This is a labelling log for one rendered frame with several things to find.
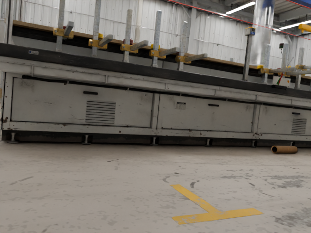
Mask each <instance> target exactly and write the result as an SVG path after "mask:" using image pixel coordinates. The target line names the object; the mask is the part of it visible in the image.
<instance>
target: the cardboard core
mask: <svg viewBox="0 0 311 233"><path fill-rule="evenodd" d="M271 150H272V152H273V153H296V152H297V151H298V149H297V147H296V146H272V148H271Z"/></svg>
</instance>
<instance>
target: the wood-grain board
mask: <svg viewBox="0 0 311 233"><path fill-rule="evenodd" d="M12 25H14V26H19V27H24V28H29V29H35V30H40V31H46V32H52V33H53V29H54V27H49V26H44V25H38V24H33V23H27V22H23V21H17V20H13V24H12ZM74 37H79V38H84V39H91V40H92V39H93V35H90V34H85V33H80V32H75V31H74ZM109 43H112V44H117V45H121V44H123V41H122V40H117V39H113V40H111V41H110V42H109ZM140 49H145V50H152V49H151V46H148V45H147V46H144V47H142V48H140ZM165 50H167V49H163V48H160V49H159V50H158V51H165ZM171 55H178V54H176V53H173V54H171ZM178 56H179V55H178ZM184 56H186V57H188V56H194V54H190V53H184ZM200 60H204V61H211V62H216V63H221V64H226V65H231V66H236V67H244V64H242V63H237V62H232V61H226V60H221V59H216V58H211V57H207V58H204V59H200ZM249 69H253V70H259V69H257V66H252V65H249ZM259 71H260V70H259ZM290 76H292V77H296V75H290ZM301 78H302V79H307V80H311V77H310V76H305V75H301Z"/></svg>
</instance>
